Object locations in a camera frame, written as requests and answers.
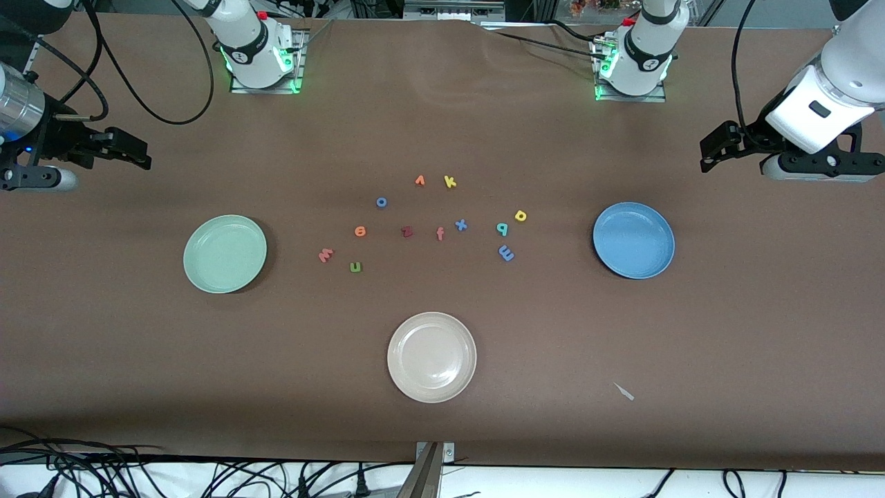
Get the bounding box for blue plate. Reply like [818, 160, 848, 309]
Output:
[593, 201, 676, 280]

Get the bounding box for light green plate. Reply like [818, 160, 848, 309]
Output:
[183, 214, 268, 295]

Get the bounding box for brown table cover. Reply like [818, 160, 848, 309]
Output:
[0, 14, 885, 472]

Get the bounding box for beige plate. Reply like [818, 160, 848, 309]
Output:
[386, 311, 478, 404]

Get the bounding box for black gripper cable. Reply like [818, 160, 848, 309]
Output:
[0, 10, 109, 122]

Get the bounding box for long black arm cable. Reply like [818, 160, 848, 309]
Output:
[732, 0, 761, 132]
[82, 0, 215, 126]

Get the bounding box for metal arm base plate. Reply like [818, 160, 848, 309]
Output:
[595, 35, 667, 103]
[230, 28, 306, 95]

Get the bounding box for black base cable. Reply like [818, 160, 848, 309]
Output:
[550, 19, 609, 44]
[492, 31, 597, 59]

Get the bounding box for aluminium background frame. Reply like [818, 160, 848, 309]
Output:
[404, 0, 505, 21]

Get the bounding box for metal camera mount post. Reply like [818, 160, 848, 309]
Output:
[398, 441, 456, 498]

